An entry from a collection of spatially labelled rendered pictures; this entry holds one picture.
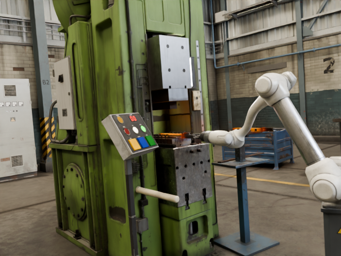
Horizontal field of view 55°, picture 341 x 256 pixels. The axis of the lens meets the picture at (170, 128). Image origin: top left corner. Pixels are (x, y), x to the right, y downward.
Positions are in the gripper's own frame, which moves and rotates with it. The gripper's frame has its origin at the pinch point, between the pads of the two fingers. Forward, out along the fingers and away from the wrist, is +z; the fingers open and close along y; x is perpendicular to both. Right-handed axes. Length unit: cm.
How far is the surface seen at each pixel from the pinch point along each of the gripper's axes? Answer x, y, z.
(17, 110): 21, 17, 542
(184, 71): 50, 6, 7
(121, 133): 9, -70, -17
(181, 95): 30.9, 0.5, 6.4
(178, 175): -28.9, -12.9, -2.0
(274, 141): -54, 344, 148
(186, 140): -5.0, 3.1, 5.0
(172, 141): -3.7, -12.1, 5.0
